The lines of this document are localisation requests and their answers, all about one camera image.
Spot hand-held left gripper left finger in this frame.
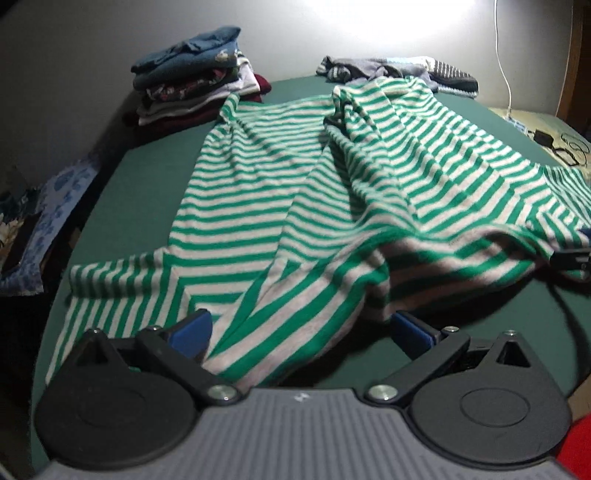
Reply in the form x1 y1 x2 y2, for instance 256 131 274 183
69 309 243 408

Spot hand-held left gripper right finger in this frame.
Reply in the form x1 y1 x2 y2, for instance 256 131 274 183
365 310 536 405

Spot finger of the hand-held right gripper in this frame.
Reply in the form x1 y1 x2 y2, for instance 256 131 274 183
549 248 591 274

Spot green white striped garment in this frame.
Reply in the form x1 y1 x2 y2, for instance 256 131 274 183
46 76 591 388

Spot stack of folded clothes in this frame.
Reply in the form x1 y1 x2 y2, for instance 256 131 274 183
124 27 271 136

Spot yellowish bed sheet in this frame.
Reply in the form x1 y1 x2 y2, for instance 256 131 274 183
488 106 591 182

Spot blue printed cloth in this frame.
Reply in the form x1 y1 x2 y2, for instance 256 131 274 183
0 154 101 297

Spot person's red clothing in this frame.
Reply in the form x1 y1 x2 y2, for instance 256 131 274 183
554 413 591 480

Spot cluttered bedside items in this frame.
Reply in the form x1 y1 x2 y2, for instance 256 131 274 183
0 182 40 275

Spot grey sweater with striped sleeves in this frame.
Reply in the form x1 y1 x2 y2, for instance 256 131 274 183
316 55 479 100

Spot black cables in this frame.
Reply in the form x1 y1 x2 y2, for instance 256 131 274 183
551 131 591 168

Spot wooden bed frame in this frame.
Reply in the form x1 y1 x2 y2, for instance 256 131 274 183
556 0 591 134

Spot white power cable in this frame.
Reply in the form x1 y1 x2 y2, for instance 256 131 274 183
493 0 515 116

